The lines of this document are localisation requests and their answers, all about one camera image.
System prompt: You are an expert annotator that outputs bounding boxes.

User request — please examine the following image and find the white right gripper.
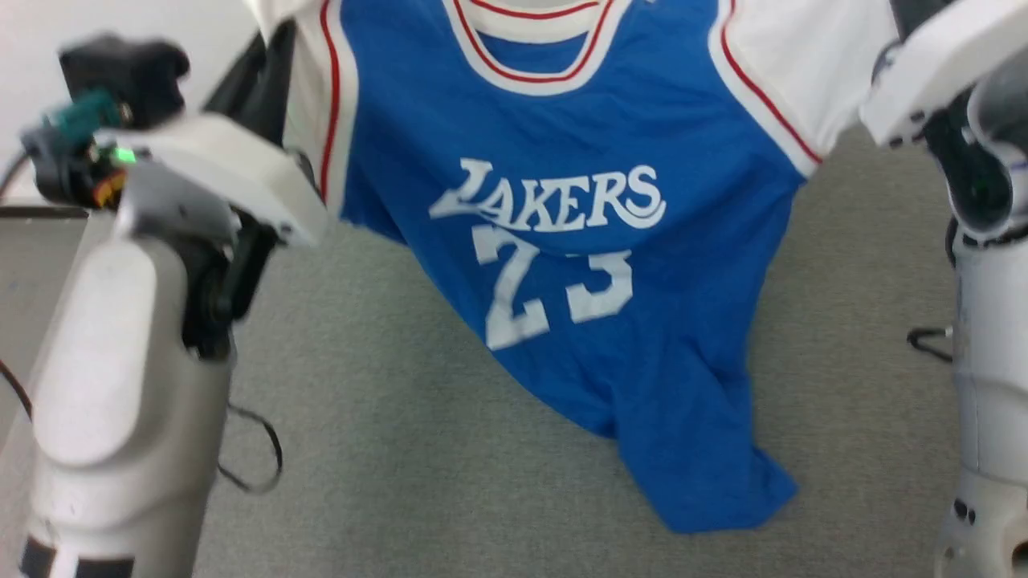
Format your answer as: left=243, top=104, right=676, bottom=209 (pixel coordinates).
left=858, top=0, right=1028, bottom=149

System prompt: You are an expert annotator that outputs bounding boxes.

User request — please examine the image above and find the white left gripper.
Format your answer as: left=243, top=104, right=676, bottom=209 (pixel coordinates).
left=100, top=22, right=330, bottom=248

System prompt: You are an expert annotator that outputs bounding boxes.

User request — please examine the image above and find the blue white Lakers jersey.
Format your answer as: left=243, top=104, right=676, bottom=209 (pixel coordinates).
left=241, top=0, right=900, bottom=535

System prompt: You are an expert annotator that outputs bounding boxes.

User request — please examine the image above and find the black baseboard strip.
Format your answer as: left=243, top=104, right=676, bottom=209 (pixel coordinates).
left=0, top=206, right=89, bottom=220

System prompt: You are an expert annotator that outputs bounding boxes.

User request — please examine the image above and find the grey fabric sofa seat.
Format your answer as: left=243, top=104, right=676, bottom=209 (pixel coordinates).
left=0, top=124, right=977, bottom=578

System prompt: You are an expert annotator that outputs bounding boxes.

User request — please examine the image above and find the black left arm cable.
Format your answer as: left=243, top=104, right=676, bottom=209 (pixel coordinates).
left=0, top=90, right=284, bottom=495

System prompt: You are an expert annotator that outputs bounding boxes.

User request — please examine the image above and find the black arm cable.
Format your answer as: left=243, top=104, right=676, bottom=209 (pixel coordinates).
left=0, top=90, right=284, bottom=495
left=907, top=324, right=957, bottom=364

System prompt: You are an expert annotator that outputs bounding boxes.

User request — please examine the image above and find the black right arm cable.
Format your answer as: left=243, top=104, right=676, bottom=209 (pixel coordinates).
left=907, top=324, right=957, bottom=364

